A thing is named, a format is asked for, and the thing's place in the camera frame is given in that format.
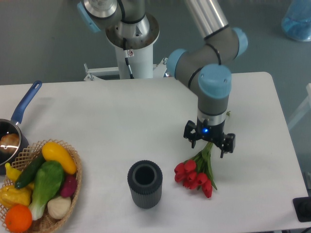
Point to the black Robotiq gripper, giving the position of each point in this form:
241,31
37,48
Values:
214,134

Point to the red tulip bouquet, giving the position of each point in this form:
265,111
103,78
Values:
196,172

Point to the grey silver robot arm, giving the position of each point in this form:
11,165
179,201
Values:
203,71

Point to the dark grey ribbed vase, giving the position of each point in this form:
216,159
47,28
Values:
145,182

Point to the black device at edge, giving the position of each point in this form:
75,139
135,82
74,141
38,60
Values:
302,208

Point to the purple red radish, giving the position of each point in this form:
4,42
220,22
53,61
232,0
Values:
69,186

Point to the yellow squash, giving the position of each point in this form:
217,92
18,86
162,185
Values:
52,151

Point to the green bok choy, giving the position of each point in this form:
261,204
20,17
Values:
48,180

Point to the white garlic bulb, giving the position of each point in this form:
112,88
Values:
58,207

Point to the woven wicker basket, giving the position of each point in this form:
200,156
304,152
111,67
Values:
46,224

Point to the dark green cucumber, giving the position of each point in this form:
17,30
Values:
29,173

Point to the small yellow gourd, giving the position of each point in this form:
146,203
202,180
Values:
12,174

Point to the brown bread roll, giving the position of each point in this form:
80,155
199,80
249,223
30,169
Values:
9,143

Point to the orange fruit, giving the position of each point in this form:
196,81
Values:
18,219

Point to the yellow bell pepper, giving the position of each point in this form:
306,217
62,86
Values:
10,196

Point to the white metal frame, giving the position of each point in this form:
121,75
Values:
301,110

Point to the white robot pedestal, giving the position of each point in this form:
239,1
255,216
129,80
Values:
134,49

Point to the blue handled saucepan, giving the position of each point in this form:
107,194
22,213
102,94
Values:
12,126

